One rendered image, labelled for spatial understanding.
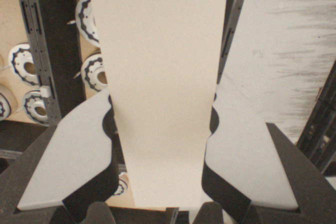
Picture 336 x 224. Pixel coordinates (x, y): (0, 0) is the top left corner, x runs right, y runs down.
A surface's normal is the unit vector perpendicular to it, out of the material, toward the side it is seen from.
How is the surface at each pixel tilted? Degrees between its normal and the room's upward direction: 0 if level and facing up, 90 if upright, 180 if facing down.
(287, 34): 0
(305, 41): 0
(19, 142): 90
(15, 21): 0
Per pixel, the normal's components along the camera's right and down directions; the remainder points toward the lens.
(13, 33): 0.00, 0.51
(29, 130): 0.13, -0.85
